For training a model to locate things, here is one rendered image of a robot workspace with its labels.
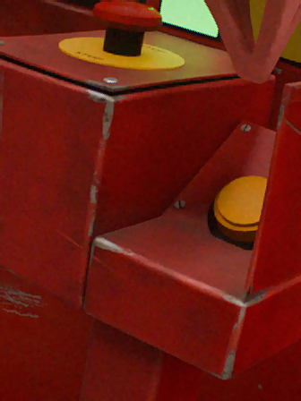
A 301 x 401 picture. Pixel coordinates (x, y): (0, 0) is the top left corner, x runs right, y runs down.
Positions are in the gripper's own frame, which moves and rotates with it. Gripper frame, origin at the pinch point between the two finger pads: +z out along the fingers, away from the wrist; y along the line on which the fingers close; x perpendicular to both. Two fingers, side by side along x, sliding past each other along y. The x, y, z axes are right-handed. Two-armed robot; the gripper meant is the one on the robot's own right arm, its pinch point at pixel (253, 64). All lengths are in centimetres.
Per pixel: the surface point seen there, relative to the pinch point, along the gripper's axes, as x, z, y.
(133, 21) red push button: 8.4, -0.1, 0.8
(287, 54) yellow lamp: 3.9, 3.6, 9.7
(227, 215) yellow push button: 0.5, 8.3, -1.3
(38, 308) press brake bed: 26.0, 32.1, 9.0
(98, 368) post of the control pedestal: 6.8, 19.8, -4.7
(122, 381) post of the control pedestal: 5.0, 19.9, -4.7
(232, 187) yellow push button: 1.3, 7.7, 0.3
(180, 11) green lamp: 12.0, 2.8, 9.8
